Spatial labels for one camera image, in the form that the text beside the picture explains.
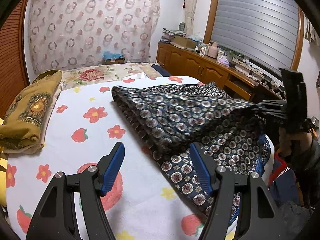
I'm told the navy patterned silk garment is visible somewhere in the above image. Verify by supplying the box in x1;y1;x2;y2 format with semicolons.
112;83;271;216

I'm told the right forearm grey sleeve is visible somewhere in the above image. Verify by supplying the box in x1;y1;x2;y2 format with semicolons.
287;139;319;208

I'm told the person's right hand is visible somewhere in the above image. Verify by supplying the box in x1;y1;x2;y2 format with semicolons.
279;128;313;158

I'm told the yellow plush toy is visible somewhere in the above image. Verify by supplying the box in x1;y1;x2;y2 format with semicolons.
0;147;8;207

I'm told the white strawberry print sheet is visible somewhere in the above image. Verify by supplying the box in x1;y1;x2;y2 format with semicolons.
5;75;276;240

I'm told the grey window blind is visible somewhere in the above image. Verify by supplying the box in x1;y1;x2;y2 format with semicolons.
210;0;298;75

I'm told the olive folded garment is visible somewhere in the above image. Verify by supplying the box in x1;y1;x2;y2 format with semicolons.
1;70;63;154

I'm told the pink kettle jug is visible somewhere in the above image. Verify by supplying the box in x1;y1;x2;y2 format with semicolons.
207;42;219;59

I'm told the wooden sideboard cabinet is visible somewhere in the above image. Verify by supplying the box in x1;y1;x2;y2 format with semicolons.
156;42;279;102

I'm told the cardboard box on cabinet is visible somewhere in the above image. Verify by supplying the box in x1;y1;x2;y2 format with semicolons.
173;36;197;49

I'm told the navy blanket edge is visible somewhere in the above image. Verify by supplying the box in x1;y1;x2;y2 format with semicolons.
149;63;171;78

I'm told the wooden louvred wardrobe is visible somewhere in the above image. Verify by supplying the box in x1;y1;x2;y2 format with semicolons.
0;0;30;119

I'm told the stack of papers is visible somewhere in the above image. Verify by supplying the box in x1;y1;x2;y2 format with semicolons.
161;28;186;42

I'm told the cream tied window curtain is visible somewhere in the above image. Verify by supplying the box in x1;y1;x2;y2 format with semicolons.
184;0;197;36

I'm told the cardboard box with blue cloth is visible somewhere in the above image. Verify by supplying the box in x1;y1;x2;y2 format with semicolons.
101;51;125;65

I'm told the circle patterned wall curtain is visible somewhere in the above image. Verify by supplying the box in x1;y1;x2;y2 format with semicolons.
28;0;161;74

